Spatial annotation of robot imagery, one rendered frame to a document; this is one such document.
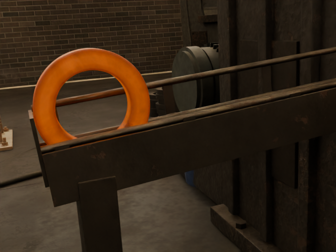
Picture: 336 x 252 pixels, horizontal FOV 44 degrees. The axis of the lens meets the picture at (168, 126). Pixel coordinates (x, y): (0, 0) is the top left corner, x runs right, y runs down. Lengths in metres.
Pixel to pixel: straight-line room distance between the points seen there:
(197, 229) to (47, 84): 1.16
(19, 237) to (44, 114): 1.20
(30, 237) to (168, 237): 0.56
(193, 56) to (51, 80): 1.44
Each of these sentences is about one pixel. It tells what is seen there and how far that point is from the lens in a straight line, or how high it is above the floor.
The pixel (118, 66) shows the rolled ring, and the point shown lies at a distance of 0.65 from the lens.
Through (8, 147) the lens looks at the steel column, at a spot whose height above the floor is 0.02.
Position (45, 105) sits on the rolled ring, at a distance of 0.65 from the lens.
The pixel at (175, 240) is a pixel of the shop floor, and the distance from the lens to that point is 1.62.
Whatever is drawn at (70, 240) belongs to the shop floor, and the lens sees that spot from 1.71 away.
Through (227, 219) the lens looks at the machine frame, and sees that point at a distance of 1.61.
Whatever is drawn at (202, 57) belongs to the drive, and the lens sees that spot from 2.02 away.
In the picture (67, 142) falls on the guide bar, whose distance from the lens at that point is 0.64.
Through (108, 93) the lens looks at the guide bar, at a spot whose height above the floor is 0.68.
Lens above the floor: 0.79
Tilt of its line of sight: 14 degrees down
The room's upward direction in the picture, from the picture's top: 4 degrees counter-clockwise
